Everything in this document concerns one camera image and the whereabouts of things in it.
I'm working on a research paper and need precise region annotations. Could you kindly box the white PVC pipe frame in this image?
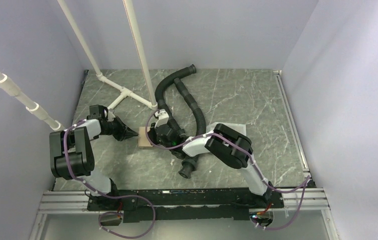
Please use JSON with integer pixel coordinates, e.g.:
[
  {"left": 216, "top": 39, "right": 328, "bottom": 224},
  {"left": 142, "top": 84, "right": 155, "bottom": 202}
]
[{"left": 0, "top": 0, "right": 159, "bottom": 132}]

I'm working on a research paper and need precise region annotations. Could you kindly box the black corrugated hose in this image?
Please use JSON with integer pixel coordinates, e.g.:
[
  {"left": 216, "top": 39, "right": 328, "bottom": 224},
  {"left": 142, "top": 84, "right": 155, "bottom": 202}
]
[
  {"left": 155, "top": 63, "right": 198, "bottom": 140},
  {"left": 174, "top": 77, "right": 208, "bottom": 180}
]

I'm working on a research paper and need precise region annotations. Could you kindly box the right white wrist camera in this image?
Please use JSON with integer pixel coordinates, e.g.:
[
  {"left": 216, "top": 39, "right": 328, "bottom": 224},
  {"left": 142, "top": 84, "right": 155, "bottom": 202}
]
[{"left": 154, "top": 109, "right": 169, "bottom": 128}]

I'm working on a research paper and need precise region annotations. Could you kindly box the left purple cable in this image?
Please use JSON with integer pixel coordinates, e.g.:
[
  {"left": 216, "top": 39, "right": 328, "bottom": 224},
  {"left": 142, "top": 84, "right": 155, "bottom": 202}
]
[{"left": 63, "top": 119, "right": 156, "bottom": 240}]

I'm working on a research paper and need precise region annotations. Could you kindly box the clear plastic card tray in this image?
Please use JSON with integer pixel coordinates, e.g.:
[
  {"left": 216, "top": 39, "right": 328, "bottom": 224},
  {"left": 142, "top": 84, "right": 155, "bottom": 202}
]
[{"left": 225, "top": 123, "right": 247, "bottom": 136}]

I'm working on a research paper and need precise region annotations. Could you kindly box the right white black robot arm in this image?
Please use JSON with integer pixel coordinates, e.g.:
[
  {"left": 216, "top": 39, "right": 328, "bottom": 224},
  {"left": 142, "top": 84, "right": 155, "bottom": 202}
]
[{"left": 145, "top": 123, "right": 273, "bottom": 208}]

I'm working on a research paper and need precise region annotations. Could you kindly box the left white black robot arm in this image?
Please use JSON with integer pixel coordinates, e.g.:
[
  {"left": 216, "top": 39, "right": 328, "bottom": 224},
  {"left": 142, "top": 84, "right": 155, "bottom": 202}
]
[{"left": 49, "top": 105, "right": 138, "bottom": 210}]

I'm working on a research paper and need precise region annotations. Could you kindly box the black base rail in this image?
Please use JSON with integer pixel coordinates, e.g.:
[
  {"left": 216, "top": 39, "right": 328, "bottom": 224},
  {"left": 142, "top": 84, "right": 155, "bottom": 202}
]
[{"left": 87, "top": 187, "right": 284, "bottom": 223}]

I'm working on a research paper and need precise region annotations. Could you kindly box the left black corrugated hose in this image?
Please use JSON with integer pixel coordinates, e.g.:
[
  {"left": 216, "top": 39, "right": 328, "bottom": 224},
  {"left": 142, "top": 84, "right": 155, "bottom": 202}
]
[{"left": 155, "top": 63, "right": 198, "bottom": 140}]

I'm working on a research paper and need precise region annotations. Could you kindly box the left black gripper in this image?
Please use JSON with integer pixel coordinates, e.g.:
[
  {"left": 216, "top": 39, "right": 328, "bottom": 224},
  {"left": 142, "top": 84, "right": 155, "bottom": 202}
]
[{"left": 101, "top": 116, "right": 138, "bottom": 142}]

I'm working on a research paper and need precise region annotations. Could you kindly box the tan leather card holder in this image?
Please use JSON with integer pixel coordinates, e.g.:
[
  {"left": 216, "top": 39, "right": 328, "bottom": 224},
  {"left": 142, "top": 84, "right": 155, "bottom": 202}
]
[{"left": 138, "top": 127, "right": 153, "bottom": 148}]

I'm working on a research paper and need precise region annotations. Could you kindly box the right black corrugated hose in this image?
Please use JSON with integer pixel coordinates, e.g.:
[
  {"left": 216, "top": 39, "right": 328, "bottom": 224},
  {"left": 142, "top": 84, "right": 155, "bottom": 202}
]
[{"left": 174, "top": 77, "right": 208, "bottom": 180}]

